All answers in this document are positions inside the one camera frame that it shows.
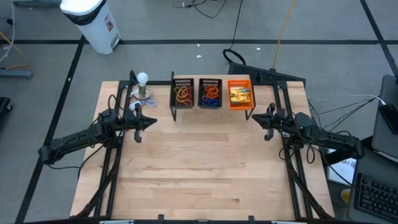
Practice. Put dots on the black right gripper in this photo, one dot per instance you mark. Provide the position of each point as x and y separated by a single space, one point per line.
284 123

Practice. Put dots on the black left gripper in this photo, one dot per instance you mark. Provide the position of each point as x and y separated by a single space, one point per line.
130 121

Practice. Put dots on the orange slotted plastic basket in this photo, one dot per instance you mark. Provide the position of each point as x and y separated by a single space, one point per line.
241 107

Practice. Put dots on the red rubber band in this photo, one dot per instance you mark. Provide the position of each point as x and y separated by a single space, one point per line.
190 91

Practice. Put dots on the black slotted plastic basket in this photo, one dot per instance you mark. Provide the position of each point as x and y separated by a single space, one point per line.
210 81
182 81

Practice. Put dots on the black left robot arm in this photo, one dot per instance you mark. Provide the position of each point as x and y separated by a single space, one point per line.
74 140

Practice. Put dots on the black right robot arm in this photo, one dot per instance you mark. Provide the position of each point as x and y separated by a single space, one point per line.
329 135

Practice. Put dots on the white power adapter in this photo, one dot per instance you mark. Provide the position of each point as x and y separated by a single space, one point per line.
133 105

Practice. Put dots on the white light bulb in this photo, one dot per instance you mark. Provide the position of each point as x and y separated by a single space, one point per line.
142 77

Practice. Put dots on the black perforated panel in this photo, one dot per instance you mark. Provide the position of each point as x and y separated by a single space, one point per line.
264 74

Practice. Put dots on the wooden riser shelf black legs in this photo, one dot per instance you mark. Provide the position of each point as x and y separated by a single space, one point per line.
196 93

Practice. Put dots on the white paper sheet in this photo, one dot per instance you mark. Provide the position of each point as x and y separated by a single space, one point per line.
342 168

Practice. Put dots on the black table clamp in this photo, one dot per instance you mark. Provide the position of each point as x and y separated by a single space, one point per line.
251 218
160 217

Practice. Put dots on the small yellow object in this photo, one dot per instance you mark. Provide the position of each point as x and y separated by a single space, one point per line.
345 196

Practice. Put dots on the white trash can black liner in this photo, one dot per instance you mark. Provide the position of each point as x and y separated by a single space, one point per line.
93 28

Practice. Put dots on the dark grey closed laptop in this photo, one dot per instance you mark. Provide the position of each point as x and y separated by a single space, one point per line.
385 143

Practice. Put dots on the smartphone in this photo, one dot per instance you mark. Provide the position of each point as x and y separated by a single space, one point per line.
390 118

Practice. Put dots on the open laptop black keyboard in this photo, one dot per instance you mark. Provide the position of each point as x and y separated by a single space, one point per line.
373 193

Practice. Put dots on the grey floor base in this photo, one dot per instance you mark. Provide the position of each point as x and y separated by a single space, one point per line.
15 74

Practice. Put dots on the black aluminium table frame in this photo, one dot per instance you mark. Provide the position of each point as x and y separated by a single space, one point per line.
282 84

